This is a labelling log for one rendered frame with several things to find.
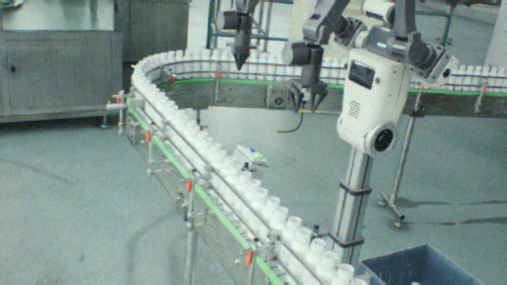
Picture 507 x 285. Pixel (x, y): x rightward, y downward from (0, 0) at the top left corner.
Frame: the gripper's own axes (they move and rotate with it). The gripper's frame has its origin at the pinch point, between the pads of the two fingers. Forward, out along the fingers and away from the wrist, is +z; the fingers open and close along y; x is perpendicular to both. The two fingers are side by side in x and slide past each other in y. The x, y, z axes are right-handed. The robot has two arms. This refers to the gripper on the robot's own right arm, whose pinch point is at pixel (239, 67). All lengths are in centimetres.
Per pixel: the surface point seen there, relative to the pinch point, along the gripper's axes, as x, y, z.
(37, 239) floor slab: -122, 58, 142
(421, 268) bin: 68, -46, 55
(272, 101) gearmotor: -90, -75, 48
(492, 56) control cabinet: -277, -526, 74
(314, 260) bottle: 82, 16, 28
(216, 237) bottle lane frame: 33, 19, 51
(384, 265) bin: 68, -27, 49
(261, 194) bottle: 52, 15, 24
